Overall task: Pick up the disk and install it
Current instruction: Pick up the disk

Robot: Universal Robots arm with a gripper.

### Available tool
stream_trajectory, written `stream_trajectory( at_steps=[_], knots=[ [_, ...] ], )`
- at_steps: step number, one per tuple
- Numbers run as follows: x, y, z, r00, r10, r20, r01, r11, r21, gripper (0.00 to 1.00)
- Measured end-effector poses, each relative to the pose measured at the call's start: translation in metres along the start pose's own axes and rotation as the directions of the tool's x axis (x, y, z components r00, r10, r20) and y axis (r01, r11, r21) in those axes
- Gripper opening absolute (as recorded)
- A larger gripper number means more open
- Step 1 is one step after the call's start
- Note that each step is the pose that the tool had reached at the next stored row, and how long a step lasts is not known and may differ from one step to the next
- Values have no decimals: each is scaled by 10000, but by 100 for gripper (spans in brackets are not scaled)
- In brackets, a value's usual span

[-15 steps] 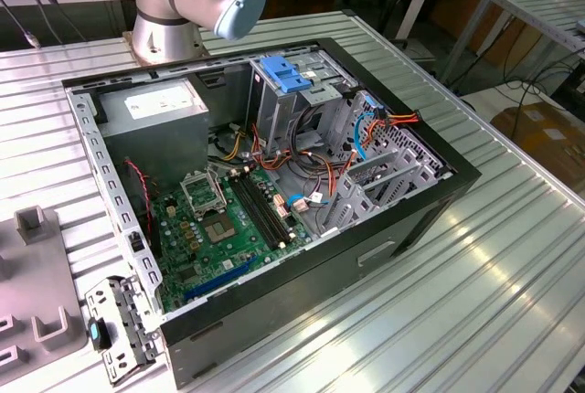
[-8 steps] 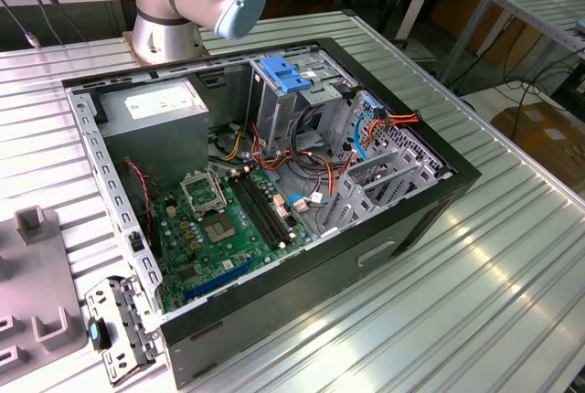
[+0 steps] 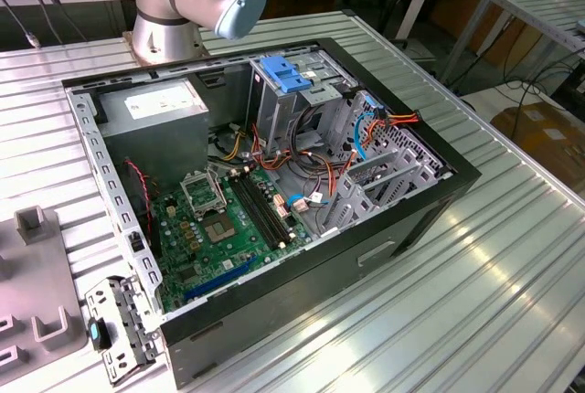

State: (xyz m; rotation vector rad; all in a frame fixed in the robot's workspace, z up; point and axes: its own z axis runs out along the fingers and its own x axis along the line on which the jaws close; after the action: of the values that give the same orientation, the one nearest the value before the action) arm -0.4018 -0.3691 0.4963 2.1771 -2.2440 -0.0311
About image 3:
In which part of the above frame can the blue expansion slot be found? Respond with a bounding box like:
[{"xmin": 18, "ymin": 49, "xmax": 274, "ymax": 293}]
[{"xmin": 182, "ymin": 255, "xmax": 257, "ymax": 303}]

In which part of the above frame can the CPU socket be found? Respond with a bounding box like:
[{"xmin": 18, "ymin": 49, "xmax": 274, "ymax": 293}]
[{"xmin": 203, "ymin": 212, "xmax": 239, "ymax": 246}]

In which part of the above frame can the grey metal slot bracket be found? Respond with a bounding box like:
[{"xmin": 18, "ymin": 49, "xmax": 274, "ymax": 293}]
[{"xmin": 84, "ymin": 273, "xmax": 166, "ymax": 388}]

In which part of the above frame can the grey metal disk bay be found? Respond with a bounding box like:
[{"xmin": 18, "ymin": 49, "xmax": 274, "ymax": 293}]
[{"xmin": 319, "ymin": 90, "xmax": 453, "ymax": 239}]

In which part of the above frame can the grey power supply unit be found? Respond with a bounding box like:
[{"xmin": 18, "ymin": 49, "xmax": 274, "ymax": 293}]
[{"xmin": 97, "ymin": 77, "xmax": 211, "ymax": 193}]

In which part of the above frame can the metal socket cover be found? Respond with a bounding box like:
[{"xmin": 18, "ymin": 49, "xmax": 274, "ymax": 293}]
[{"xmin": 180, "ymin": 168, "xmax": 229, "ymax": 220}]

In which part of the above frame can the metal slat side table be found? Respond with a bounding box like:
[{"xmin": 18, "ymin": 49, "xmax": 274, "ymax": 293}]
[{"xmin": 441, "ymin": 0, "xmax": 585, "ymax": 88}]

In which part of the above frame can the orange red power wire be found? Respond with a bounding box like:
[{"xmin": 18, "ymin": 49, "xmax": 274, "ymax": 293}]
[{"xmin": 363, "ymin": 109, "xmax": 421, "ymax": 147}]

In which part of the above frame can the red black twisted wire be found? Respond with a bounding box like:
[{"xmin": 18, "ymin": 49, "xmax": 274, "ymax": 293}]
[{"xmin": 123, "ymin": 158, "xmax": 156, "ymax": 232}]

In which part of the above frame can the grey metal drive cage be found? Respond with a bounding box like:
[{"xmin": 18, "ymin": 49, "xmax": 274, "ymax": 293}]
[{"xmin": 249, "ymin": 49, "xmax": 357, "ymax": 159}]

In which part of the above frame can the black cable metal connector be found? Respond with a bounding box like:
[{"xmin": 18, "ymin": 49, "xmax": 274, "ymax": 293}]
[{"xmin": 0, "ymin": 0, "xmax": 42, "ymax": 50}]

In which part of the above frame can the black latch blue tab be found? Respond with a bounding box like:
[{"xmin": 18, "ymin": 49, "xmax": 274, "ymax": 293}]
[{"xmin": 86, "ymin": 317, "xmax": 113, "ymax": 353}]

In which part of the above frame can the blue plastic drive latch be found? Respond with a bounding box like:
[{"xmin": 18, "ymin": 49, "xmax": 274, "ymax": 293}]
[{"xmin": 259, "ymin": 57, "xmax": 313, "ymax": 96}]

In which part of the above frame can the grey parts rack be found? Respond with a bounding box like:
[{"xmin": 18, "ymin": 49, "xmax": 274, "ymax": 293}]
[{"xmin": 0, "ymin": 205, "xmax": 88, "ymax": 393}]

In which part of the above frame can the long blue data wire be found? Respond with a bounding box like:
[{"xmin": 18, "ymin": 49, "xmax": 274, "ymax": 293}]
[{"xmin": 353, "ymin": 99, "xmax": 389, "ymax": 164}]

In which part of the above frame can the brown cardboard floor box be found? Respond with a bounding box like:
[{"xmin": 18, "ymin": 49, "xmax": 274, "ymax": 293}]
[{"xmin": 491, "ymin": 100, "xmax": 585, "ymax": 184}]

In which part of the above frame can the black open PC case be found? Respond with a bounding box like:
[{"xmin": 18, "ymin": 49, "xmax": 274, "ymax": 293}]
[{"xmin": 61, "ymin": 36, "xmax": 484, "ymax": 389}]

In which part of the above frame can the black RAM slot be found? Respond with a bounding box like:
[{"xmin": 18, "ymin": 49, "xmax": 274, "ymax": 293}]
[
  {"xmin": 246, "ymin": 165, "xmax": 299, "ymax": 242},
  {"xmin": 228, "ymin": 171, "xmax": 283, "ymax": 251},
  {"xmin": 240, "ymin": 167, "xmax": 293, "ymax": 246},
  {"xmin": 234, "ymin": 169, "xmax": 289, "ymax": 249}
]

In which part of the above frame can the orange red wire bundle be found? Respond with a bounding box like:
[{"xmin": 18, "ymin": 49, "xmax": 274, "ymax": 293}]
[{"xmin": 249, "ymin": 122, "xmax": 362, "ymax": 211}]

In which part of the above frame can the green motherboard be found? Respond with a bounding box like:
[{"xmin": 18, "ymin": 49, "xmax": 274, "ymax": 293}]
[{"xmin": 153, "ymin": 166, "xmax": 316, "ymax": 314}]

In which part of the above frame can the yellow black wire bundle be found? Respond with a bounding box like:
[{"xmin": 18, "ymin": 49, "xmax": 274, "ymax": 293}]
[{"xmin": 207, "ymin": 122, "xmax": 250, "ymax": 165}]

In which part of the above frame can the short blue data wire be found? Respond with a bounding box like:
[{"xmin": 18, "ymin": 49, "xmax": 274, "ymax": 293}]
[{"xmin": 287, "ymin": 192, "xmax": 331, "ymax": 207}]

